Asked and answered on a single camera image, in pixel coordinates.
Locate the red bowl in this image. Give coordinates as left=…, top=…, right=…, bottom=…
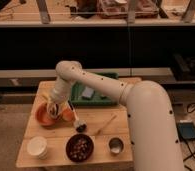
left=35, top=102, right=60, bottom=126

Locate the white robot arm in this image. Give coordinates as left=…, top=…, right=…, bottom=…
left=47, top=61, right=185, bottom=171

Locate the dark bowl with nuts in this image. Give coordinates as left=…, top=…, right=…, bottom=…
left=66, top=134, right=94, bottom=162

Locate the orange cup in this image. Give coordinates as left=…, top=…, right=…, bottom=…
left=62, top=108, right=74, bottom=122

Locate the green plastic tray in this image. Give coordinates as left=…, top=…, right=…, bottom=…
left=70, top=72, right=119, bottom=107

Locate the black and white brush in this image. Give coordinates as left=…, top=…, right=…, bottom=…
left=68, top=102, right=87, bottom=133

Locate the grey block in tray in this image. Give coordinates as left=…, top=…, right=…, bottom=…
left=81, top=87, right=94, bottom=99

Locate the white paper cup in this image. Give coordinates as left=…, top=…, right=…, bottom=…
left=27, top=136, right=47, bottom=159

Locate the wooden table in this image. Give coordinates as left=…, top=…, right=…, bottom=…
left=16, top=81, right=133, bottom=171

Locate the wooden spoon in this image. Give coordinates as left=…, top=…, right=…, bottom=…
left=94, top=115, right=117, bottom=135

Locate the small metal cup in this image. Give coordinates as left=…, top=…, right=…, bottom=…
left=109, top=137, right=124, bottom=155

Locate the wooden shelf with clutter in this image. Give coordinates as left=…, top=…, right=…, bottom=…
left=0, top=0, right=195, bottom=27

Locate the blue foot pedal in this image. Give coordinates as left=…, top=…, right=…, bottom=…
left=177, top=122, right=195, bottom=141

